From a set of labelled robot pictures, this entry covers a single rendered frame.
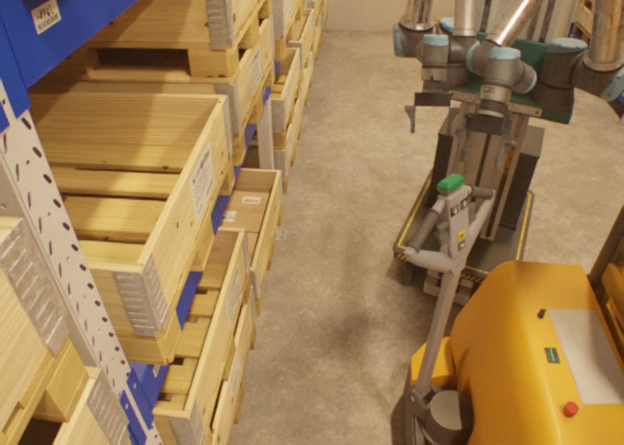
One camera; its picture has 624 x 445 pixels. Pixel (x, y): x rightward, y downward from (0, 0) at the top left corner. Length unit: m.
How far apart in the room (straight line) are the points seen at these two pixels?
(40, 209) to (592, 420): 1.54
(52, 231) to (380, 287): 2.40
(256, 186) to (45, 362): 2.29
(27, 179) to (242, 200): 2.15
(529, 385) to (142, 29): 1.69
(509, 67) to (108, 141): 1.36
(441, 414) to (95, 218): 1.45
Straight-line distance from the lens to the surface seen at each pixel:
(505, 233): 3.11
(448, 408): 2.14
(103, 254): 1.44
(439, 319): 1.79
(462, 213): 1.53
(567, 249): 3.68
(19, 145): 0.82
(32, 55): 0.85
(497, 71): 1.58
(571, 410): 1.68
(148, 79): 1.85
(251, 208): 2.83
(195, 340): 1.89
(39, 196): 0.86
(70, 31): 0.94
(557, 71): 2.29
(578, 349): 1.87
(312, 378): 2.66
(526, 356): 1.81
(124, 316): 1.21
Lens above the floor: 2.25
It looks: 39 degrees down
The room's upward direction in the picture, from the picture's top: straight up
